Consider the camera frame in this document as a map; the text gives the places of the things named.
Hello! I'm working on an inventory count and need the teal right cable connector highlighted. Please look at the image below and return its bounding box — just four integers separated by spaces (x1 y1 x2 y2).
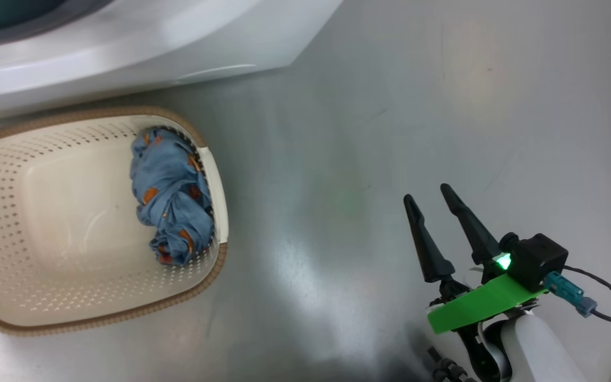
544 272 598 318

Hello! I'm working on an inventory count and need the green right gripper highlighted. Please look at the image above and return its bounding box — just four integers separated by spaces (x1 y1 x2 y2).
403 184 547 382

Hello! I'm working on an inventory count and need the cream perforated laundry basket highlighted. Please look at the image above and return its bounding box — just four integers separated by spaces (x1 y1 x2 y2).
0 105 229 337

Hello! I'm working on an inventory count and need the blue garment with orange print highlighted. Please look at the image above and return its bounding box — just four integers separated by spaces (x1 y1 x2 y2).
129 126 216 266

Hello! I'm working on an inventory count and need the white front-load washing machine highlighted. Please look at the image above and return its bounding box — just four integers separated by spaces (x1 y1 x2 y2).
0 0 344 125

